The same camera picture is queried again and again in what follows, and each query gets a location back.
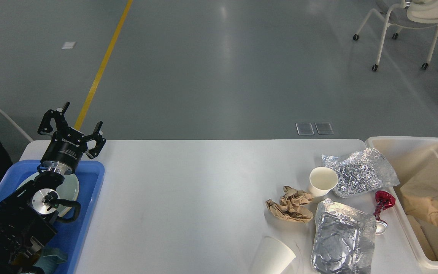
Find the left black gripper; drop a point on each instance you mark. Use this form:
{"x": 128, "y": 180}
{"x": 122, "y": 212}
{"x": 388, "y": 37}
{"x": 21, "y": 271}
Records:
{"x": 67, "y": 145}

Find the brown paper bag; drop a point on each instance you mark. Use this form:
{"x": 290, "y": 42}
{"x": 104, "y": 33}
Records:
{"x": 420, "y": 194}

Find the green plate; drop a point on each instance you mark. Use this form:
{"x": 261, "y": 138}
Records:
{"x": 68, "y": 190}

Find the red foil wrapper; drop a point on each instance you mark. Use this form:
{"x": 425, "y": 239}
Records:
{"x": 384, "y": 200}

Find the aluminium foil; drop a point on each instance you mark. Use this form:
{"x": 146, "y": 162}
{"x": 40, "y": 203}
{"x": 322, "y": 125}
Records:
{"x": 361, "y": 172}

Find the foil tray container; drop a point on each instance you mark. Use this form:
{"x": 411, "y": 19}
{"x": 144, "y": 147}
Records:
{"x": 344, "y": 241}

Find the white paper cup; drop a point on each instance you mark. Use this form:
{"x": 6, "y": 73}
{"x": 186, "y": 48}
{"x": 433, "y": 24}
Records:
{"x": 271, "y": 257}
{"x": 321, "y": 181}

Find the brown paper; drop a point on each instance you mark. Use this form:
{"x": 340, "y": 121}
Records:
{"x": 292, "y": 206}

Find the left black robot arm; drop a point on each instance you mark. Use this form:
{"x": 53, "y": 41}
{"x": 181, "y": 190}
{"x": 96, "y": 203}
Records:
{"x": 29, "y": 214}

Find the beige plastic bin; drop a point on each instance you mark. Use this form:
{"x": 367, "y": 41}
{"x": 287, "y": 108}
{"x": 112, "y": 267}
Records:
{"x": 408, "y": 155}

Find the cardboard piece in bin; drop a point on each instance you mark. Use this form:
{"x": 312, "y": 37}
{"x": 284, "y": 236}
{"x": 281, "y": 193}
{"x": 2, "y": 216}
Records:
{"x": 421, "y": 238}

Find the blue plastic tray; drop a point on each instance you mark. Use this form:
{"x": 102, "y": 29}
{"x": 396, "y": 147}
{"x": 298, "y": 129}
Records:
{"x": 70, "y": 237}

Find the teal mug yellow inside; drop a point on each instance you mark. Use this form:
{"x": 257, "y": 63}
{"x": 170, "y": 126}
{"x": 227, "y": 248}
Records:
{"x": 45, "y": 261}

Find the floor socket plate right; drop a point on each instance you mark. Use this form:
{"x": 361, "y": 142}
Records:
{"x": 324, "y": 128}

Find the floor socket plate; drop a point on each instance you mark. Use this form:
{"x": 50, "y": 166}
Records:
{"x": 305, "y": 129}
{"x": 324, "y": 128}

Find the floor socket plate left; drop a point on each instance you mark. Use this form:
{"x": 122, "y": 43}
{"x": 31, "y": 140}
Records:
{"x": 305, "y": 129}

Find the white office chair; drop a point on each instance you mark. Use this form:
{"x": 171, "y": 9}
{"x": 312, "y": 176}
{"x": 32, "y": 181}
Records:
{"x": 404, "y": 14}

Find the white paper cup lying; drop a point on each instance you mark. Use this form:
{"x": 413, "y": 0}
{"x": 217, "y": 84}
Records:
{"x": 271, "y": 257}

